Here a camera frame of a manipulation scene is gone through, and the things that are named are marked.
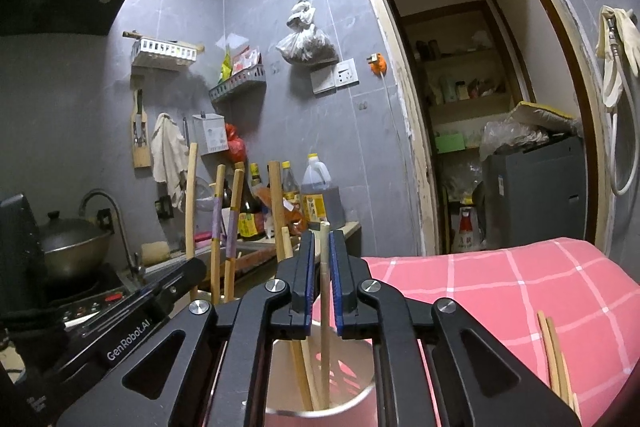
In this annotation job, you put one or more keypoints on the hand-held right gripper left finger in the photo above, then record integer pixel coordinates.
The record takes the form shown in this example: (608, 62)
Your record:
(295, 297)

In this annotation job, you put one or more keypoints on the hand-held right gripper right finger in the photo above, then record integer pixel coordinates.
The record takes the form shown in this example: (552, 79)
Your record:
(350, 297)

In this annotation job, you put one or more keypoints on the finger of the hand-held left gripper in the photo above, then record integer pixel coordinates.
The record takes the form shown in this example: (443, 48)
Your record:
(182, 287)

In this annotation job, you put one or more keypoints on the white plastic utensil holder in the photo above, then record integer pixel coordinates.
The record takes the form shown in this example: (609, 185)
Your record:
(350, 409)

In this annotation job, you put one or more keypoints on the yellow sponge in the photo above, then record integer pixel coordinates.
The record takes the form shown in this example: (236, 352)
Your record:
(155, 253)

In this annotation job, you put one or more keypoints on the orange snack packet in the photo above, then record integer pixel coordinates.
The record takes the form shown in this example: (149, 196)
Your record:
(295, 214)

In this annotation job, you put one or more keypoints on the black cooktop stove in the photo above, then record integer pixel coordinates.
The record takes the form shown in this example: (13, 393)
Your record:
(95, 297)

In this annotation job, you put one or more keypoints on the metal kitchen faucet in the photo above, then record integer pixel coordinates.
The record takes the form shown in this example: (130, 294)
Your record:
(115, 217)

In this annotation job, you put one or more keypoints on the large oil jug yellow cap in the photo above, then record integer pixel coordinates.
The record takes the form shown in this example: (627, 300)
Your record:
(322, 197)

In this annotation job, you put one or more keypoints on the sauce bottle yellow cap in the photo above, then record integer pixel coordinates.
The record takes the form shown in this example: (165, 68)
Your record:
(290, 192)

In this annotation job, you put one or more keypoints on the metal wok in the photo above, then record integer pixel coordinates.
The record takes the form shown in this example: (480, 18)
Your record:
(75, 247)

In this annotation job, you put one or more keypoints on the hanging white cloth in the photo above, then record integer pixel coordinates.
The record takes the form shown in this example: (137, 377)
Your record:
(167, 157)

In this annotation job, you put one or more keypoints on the red white bottle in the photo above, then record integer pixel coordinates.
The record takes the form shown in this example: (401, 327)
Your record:
(467, 232)

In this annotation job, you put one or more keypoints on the red plastic bag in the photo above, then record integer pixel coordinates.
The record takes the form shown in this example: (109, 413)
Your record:
(236, 147)

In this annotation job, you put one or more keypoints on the pink checked tablecloth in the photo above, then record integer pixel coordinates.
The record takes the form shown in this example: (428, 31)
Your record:
(500, 287)

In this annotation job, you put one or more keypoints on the green box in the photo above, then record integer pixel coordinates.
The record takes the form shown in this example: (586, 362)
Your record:
(450, 143)

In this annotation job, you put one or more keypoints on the grey cabinet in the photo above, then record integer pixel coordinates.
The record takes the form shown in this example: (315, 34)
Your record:
(535, 197)

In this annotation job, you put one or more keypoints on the yellow green snack packet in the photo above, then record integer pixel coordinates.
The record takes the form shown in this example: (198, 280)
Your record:
(226, 67)

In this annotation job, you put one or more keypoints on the crumpled clear plastic bags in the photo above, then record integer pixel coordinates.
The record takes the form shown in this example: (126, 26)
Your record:
(510, 137)

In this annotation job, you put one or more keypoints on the wooden storage shelving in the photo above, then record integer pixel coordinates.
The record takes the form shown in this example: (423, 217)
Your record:
(465, 97)

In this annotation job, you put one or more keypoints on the red snack packet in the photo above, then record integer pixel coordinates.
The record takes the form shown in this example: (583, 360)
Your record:
(247, 61)

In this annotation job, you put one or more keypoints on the hanging clear plastic bag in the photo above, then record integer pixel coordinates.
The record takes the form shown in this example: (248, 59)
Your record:
(305, 44)

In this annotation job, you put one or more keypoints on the yellow edged cushion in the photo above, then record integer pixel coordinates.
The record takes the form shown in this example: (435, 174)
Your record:
(545, 117)

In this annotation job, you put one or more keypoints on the cream rubber gloves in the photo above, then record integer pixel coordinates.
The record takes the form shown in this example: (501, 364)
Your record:
(625, 42)

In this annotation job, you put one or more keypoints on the white wall box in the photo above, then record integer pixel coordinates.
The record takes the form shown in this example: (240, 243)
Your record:
(210, 134)

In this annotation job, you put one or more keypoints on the wooden wall knife block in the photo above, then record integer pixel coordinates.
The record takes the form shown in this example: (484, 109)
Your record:
(141, 132)

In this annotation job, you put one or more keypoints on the grey wall shelf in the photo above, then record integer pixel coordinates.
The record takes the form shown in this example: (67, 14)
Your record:
(237, 87)

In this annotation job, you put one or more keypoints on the pale wooden door frame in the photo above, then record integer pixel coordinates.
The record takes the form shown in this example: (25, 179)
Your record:
(400, 82)

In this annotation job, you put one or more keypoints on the white wall switch socket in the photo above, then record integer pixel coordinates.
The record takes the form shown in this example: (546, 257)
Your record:
(337, 76)

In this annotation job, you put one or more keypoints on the white wall basket rack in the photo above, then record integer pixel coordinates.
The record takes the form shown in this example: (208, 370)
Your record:
(162, 54)

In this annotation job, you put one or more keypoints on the orange wall plug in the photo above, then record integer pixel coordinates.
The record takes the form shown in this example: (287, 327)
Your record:
(377, 63)

